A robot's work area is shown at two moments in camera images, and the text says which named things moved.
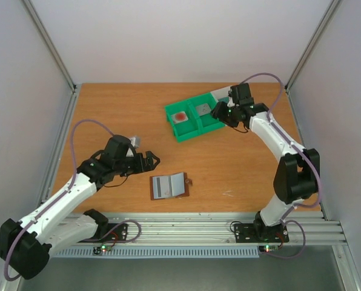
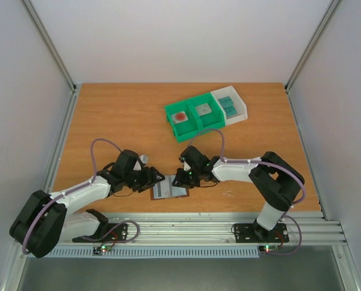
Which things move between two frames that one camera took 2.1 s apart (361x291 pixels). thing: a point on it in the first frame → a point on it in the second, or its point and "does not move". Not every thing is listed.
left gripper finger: (152, 167) → (146, 187)
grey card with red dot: (179, 117) does not move
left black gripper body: (137, 168) → (137, 182)
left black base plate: (112, 232) does not move
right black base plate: (247, 233) does not move
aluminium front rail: (211, 228) does not move
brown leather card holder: (169, 186) does not move
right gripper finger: (220, 111) → (180, 179)
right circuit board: (267, 248) does not move
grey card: (203, 109) does not move
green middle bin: (203, 107) does not move
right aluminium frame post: (309, 48) does not move
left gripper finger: (149, 155) → (158, 177)
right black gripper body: (223, 114) → (184, 177)
